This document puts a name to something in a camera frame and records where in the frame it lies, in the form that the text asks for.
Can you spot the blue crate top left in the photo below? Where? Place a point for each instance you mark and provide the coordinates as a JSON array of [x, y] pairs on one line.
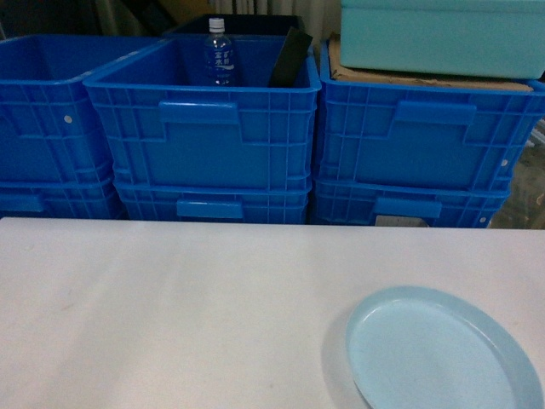
[[50, 131]]

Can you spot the blue crate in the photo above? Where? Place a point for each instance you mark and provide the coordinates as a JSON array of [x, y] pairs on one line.
[[353, 203], [50, 131], [168, 125], [71, 200], [421, 135], [162, 203]]

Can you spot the dark crate behind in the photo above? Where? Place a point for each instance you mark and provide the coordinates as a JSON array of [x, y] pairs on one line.
[[242, 24]]

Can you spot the blue crate bottom middle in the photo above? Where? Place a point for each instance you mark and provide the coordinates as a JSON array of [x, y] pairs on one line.
[[162, 203]]

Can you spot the teal plastic bin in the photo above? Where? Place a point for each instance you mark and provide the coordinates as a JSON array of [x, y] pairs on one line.
[[490, 39]]

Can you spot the brown cardboard sheet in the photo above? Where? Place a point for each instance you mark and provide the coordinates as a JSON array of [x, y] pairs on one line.
[[345, 74]]

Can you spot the blue crate bottom right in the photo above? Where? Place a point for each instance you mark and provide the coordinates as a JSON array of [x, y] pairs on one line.
[[353, 203]]

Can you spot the blue crate top middle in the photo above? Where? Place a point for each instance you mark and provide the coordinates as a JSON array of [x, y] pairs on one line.
[[168, 125]]

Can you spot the black flat panel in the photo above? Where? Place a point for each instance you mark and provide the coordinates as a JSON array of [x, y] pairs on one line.
[[290, 59]]

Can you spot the blue crate bottom left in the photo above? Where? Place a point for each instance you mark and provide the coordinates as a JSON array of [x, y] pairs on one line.
[[71, 200]]

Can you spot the blue crate top right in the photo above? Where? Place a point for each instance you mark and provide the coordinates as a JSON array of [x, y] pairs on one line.
[[421, 135]]

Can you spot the clear water bottle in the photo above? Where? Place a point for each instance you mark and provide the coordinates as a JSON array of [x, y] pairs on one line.
[[219, 54]]

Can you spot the light blue round tray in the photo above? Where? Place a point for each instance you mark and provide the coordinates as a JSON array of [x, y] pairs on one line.
[[415, 347]]

